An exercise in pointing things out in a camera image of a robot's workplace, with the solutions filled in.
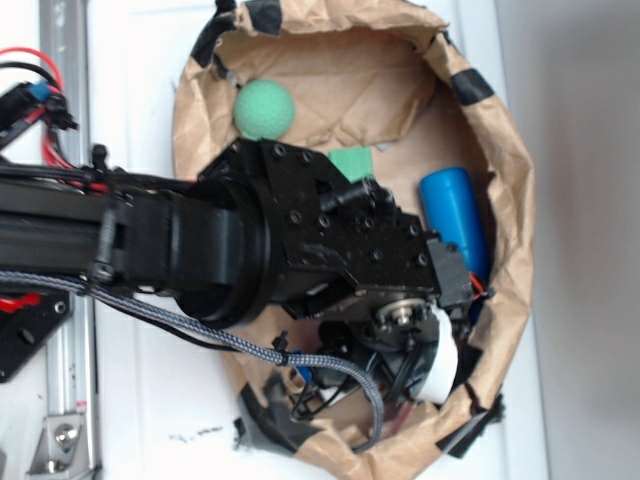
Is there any metal corner bracket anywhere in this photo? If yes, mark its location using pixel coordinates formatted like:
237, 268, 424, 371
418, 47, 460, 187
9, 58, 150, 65
25, 413, 89, 479

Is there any brown paper bag bin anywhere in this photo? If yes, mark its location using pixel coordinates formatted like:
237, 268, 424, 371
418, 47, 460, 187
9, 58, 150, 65
173, 1, 535, 479

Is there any green rectangular sponge block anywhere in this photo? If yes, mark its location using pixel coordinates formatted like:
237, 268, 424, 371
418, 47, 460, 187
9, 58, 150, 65
329, 147, 374, 183

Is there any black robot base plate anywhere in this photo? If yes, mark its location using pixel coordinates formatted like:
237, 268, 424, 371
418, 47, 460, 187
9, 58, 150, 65
1, 293, 71, 384

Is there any blue plastic bottle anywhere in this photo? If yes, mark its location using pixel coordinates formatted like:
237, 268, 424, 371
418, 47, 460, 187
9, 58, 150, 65
419, 167, 491, 280

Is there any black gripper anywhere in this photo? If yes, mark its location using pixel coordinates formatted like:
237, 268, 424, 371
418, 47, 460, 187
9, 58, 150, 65
292, 228, 474, 403

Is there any green foam ball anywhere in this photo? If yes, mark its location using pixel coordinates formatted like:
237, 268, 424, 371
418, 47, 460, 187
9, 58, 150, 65
233, 79, 295, 140

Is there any grey braided cable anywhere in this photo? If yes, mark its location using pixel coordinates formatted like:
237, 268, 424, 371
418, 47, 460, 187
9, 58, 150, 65
0, 270, 386, 451

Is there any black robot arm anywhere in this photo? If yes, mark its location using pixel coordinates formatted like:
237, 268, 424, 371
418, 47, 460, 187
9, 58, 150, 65
1, 139, 474, 404

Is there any aluminium extrusion rail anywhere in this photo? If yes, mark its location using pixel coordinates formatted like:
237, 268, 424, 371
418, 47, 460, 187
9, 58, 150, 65
38, 1, 102, 479

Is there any red wire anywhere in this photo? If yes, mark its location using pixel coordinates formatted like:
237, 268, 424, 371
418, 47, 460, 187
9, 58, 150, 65
0, 46, 66, 166

